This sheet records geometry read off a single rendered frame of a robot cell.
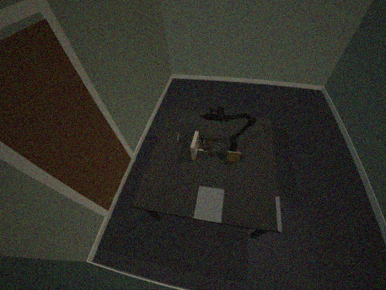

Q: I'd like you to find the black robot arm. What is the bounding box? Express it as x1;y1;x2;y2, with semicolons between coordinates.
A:
210;106;256;152

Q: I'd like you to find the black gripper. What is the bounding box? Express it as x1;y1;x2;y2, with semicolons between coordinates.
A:
200;113;217;121

